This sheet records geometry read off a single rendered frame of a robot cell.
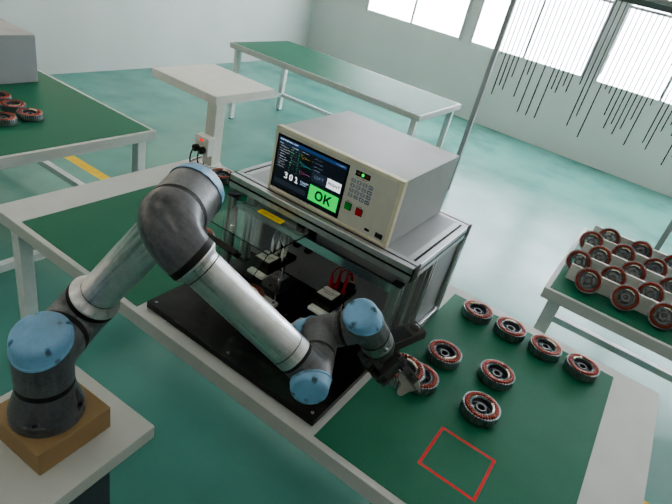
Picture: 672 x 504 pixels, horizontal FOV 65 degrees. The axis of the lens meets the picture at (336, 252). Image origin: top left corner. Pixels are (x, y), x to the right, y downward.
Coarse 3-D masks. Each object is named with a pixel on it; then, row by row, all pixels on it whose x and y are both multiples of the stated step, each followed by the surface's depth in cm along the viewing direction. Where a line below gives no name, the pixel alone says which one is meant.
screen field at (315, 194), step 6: (312, 186) 155; (312, 192) 155; (318, 192) 154; (324, 192) 153; (312, 198) 156; (318, 198) 155; (324, 198) 154; (330, 198) 152; (336, 198) 151; (318, 204) 156; (324, 204) 154; (330, 204) 153; (336, 204) 152; (330, 210) 154
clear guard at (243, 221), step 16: (240, 208) 160; (256, 208) 162; (208, 224) 150; (224, 224) 150; (240, 224) 152; (256, 224) 154; (272, 224) 156; (288, 224) 158; (224, 240) 146; (240, 240) 145; (256, 240) 146; (272, 240) 148; (288, 240) 150; (224, 256) 144; (240, 256) 143; (256, 256) 142; (240, 272) 141
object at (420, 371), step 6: (402, 354) 137; (408, 360) 136; (414, 360) 136; (414, 366) 135; (420, 366) 134; (396, 372) 131; (414, 372) 134; (420, 372) 132; (396, 378) 130; (420, 378) 131; (390, 384) 130; (396, 384) 129; (420, 384) 132; (414, 390) 131
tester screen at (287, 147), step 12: (288, 144) 155; (288, 156) 156; (300, 156) 154; (312, 156) 151; (324, 156) 149; (276, 168) 160; (288, 168) 158; (300, 168) 155; (312, 168) 153; (324, 168) 150; (336, 168) 148; (300, 180) 156; (336, 180) 149
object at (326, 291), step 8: (320, 288) 159; (328, 288) 159; (320, 296) 156; (328, 296) 156; (336, 296) 157; (344, 296) 162; (312, 304) 158; (320, 304) 157; (328, 304) 155; (336, 304) 157; (320, 312) 155; (328, 312) 156
